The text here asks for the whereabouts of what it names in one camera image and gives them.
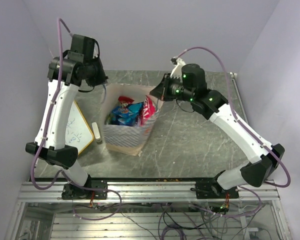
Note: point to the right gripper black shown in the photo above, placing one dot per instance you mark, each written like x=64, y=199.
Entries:
x=162, y=90

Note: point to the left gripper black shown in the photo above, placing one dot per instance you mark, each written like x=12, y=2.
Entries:
x=102, y=78

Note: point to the red REAL chips bag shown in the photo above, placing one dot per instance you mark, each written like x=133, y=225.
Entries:
x=148, y=109

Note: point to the blue checkered paper bag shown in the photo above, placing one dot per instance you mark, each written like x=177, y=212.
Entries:
x=124, y=139

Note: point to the blue Slendy fruit snack bag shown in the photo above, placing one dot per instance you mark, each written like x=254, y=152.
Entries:
x=125, y=116

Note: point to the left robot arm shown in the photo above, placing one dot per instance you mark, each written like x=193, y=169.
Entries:
x=65, y=76

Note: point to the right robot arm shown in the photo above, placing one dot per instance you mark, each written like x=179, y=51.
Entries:
x=188, y=83

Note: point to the red pink candy packet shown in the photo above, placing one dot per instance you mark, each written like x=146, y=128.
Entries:
x=125, y=101

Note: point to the white whiteboard marker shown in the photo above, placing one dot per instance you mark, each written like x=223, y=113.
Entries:
x=96, y=132

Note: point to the small yellow-framed whiteboard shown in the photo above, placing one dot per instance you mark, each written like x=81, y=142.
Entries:
x=78, y=133

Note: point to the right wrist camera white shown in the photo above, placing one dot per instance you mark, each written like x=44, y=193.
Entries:
x=178, y=63

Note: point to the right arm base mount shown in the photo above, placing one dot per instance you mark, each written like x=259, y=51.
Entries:
x=206, y=189

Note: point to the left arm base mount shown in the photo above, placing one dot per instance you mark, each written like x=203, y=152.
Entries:
x=96, y=190

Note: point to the aluminium frame rail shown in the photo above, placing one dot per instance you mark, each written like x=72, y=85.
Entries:
x=147, y=192

